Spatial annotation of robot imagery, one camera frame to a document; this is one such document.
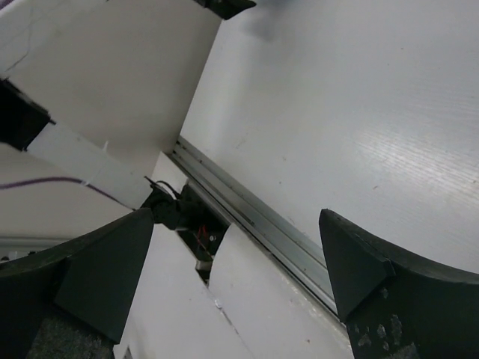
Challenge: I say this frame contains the aluminium frame rail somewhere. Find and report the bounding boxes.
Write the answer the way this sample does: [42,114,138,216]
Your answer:
[171,137,337,313]

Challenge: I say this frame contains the white foil cover panel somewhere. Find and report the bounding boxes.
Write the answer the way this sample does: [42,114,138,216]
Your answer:
[209,224,353,358]

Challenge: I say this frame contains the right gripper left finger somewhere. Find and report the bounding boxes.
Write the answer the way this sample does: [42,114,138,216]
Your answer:
[1,209,153,358]

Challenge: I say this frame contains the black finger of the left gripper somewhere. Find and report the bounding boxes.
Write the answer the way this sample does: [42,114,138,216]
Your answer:
[194,0,257,19]

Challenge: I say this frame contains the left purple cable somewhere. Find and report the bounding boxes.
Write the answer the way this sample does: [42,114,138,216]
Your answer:
[0,177,120,203]

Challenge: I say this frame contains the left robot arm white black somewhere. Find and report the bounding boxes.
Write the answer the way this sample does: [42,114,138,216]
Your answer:
[1,1,254,229]

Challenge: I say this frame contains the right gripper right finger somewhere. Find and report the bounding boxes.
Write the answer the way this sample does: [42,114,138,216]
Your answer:
[319,209,478,358]

